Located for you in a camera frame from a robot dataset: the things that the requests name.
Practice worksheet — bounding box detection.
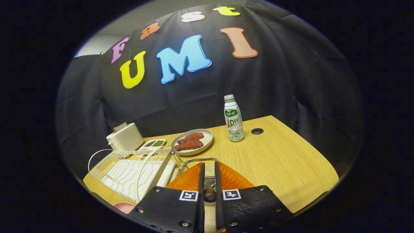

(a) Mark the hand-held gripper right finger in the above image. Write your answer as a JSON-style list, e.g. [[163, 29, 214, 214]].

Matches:
[[214, 161, 294, 233]]

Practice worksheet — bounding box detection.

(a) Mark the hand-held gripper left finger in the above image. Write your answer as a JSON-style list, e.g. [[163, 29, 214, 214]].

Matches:
[[128, 162, 206, 233]]

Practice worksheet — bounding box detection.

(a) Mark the metal spoon with brown handle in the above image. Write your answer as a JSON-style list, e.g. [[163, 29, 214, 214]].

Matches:
[[203, 177, 217, 204]]

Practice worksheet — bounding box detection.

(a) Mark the pink plate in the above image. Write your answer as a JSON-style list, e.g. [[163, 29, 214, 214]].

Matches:
[[114, 202, 136, 214]]

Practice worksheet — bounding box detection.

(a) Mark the white wire dish rack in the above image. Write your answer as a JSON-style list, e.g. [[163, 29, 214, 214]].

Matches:
[[88, 146, 184, 204]]

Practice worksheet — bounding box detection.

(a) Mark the metal wire basket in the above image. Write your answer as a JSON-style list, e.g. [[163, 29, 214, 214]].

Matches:
[[179, 157, 218, 191]]

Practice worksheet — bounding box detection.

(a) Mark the beige round plate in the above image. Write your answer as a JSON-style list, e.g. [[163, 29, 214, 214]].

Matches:
[[170, 129, 214, 156]]

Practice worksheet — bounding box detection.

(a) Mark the white divided bean tray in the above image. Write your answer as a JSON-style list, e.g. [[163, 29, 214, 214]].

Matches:
[[139, 139, 166, 151]]

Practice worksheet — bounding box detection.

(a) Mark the red meat piece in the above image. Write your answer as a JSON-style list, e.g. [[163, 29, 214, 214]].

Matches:
[[177, 132, 204, 145], [174, 139, 204, 151]]

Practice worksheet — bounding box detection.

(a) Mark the white toaster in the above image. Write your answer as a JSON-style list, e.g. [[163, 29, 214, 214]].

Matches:
[[106, 122, 145, 151]]

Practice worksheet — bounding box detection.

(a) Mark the white green labelled drink bottle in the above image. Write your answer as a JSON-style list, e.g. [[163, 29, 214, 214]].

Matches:
[[224, 94, 245, 142]]

